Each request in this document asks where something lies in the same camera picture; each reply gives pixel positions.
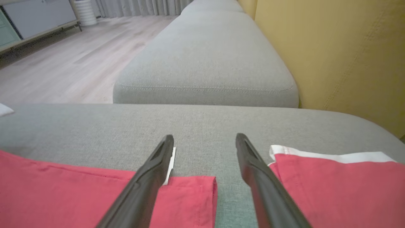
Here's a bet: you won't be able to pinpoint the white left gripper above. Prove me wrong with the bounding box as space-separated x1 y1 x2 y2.
0 103 15 117

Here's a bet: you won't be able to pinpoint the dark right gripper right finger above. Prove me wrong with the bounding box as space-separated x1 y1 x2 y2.
235 133 313 228

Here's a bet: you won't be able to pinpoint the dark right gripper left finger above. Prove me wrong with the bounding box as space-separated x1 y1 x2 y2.
95 134 175 228

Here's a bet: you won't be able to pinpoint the red basketball shorts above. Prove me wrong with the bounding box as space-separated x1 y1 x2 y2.
267 145 405 228

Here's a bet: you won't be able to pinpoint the red Bulls basketball jersey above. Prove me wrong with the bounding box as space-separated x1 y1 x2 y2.
0 147 219 228

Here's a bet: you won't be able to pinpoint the large grey sofa seat cushion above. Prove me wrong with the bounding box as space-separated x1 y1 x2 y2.
0 103 405 228

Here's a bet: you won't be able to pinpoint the grey low media cabinet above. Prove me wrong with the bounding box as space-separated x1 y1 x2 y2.
0 0 83 62

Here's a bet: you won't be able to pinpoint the white ribbed cylinder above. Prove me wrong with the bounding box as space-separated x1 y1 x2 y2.
73 0 98 27

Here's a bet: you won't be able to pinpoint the yellow sofa backrest cushion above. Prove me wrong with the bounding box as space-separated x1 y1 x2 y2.
237 0 258 20
254 0 405 140

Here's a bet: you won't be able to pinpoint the grey pleated curtain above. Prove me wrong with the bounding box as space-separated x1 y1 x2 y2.
91 0 194 18

